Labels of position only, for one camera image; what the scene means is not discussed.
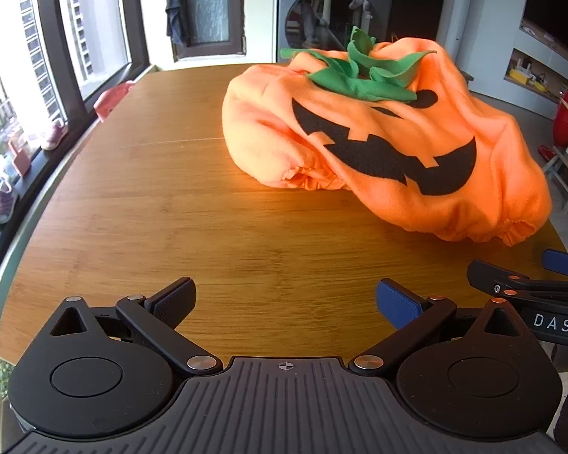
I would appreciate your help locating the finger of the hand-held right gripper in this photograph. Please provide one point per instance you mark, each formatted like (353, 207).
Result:
(487, 275)
(565, 262)

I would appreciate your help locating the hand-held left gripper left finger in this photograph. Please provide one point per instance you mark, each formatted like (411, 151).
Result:
(173, 302)

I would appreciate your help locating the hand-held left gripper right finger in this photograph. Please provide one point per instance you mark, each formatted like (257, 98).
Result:
(400, 305)

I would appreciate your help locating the orange pumpkin costume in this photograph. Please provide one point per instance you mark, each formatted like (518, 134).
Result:
(359, 151)

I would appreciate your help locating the yellow toy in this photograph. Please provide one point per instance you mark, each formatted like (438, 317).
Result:
(525, 78)

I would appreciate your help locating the pink child shoe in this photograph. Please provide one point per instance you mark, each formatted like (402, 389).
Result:
(4, 201)
(54, 136)

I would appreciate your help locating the pink plastic container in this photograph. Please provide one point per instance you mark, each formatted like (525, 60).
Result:
(20, 161)

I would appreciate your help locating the pink chair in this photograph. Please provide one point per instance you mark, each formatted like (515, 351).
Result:
(111, 99)

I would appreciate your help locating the dark hanging cloth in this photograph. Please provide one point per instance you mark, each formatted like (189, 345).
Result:
(176, 14)

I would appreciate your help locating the frosted glass door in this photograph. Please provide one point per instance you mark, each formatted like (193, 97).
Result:
(213, 9)

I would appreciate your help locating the black window frame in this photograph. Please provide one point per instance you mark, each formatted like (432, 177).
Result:
(52, 33)

